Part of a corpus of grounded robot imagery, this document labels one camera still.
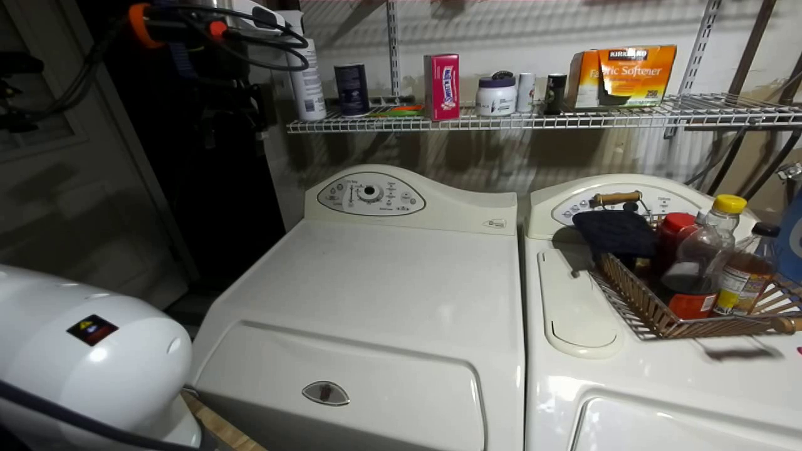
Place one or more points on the white jar dark lid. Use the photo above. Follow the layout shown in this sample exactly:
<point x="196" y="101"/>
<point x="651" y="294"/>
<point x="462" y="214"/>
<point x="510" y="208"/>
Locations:
<point x="497" y="95"/>

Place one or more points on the white washing machine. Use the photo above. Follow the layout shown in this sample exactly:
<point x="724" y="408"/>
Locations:
<point x="375" y="302"/>

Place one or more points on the red lid bottle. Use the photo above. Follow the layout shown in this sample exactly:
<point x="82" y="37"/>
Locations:
<point x="690" y="254"/>

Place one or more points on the wooden plank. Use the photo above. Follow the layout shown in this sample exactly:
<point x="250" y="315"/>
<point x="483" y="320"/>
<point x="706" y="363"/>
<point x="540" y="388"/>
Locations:
<point x="218" y="426"/>

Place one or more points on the pink box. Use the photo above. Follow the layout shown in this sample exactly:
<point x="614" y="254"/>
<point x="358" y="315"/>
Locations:
<point x="442" y="85"/>

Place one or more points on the white spray bottle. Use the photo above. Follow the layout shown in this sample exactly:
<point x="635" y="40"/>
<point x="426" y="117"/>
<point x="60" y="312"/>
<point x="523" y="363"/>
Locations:
<point x="309" y="89"/>

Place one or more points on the round washer control dial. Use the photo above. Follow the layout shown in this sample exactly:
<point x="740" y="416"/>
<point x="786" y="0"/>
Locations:
<point x="369" y="193"/>

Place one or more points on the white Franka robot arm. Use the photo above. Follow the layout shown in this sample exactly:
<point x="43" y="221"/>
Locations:
<point x="100" y="366"/>

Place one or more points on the metal slotted shelf upright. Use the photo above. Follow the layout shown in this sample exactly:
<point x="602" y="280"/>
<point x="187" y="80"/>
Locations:
<point x="700" y="51"/>

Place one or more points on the amber jar yellow label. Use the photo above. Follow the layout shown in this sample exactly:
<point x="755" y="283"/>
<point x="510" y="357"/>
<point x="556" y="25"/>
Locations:
<point x="741" y="280"/>

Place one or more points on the blue detergent bottle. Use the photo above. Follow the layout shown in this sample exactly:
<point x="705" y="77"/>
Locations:
<point x="790" y="240"/>

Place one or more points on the colourful flat packet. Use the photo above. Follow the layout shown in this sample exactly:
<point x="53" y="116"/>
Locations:
<point x="397" y="111"/>

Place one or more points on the white dryer machine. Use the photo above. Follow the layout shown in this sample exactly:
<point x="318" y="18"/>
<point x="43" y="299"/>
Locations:
<point x="635" y="376"/>

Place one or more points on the small white bottle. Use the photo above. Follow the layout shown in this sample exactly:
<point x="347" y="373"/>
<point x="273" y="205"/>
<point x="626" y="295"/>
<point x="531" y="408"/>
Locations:
<point x="523" y="92"/>

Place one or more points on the yellow cap clear bottle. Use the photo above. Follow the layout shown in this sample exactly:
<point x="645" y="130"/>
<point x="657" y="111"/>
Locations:
<point x="726" y="215"/>

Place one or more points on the dark blue jar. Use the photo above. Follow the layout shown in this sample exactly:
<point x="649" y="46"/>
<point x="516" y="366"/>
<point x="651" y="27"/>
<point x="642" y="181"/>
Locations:
<point x="350" y="91"/>

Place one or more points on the grey panel door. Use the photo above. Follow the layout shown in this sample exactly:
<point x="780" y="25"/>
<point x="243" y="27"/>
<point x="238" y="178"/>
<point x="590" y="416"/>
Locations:
<point x="75" y="190"/>

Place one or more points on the brown wicker basket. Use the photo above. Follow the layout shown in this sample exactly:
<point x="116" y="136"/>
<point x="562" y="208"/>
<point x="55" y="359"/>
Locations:
<point x="642" y="303"/>

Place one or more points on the orange softener sheet box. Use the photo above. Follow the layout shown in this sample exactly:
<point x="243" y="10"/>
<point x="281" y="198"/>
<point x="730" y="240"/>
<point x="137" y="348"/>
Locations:
<point x="640" y="76"/>

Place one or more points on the small dark bottle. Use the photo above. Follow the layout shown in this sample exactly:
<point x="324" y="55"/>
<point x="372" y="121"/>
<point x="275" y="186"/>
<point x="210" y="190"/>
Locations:
<point x="555" y="92"/>

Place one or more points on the black gripper body orange accents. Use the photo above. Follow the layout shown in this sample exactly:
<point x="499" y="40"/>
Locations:
<point x="177" y="25"/>

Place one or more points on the dark blue cloth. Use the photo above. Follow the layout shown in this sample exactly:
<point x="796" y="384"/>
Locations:
<point x="617" y="231"/>

